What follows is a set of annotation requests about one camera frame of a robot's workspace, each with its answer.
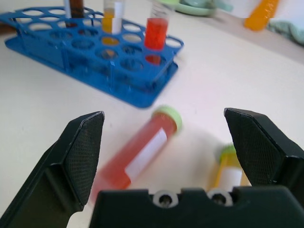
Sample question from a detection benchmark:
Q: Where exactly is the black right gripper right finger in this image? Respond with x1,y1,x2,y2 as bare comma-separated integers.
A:
224,107,304,190

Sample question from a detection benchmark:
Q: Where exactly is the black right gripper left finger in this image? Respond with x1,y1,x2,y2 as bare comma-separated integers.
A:
0,111,105,228

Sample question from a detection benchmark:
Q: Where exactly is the red tube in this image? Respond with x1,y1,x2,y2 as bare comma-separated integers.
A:
143,0,176,65
91,105,183,205

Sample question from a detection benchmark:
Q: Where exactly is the blue test tube rack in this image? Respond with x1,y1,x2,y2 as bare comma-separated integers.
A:
0,6,185,109

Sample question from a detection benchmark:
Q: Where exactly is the brown tube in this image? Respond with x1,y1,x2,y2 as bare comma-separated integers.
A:
63,0,85,27

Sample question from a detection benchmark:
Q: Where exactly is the pale green cloth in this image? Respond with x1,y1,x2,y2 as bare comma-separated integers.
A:
267,20,304,54

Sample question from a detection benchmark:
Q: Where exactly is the orange liquid bottle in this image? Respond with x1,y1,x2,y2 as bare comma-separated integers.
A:
244,0,281,31

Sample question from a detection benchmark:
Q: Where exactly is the light green plate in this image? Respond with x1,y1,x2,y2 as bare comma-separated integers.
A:
155,0,218,17

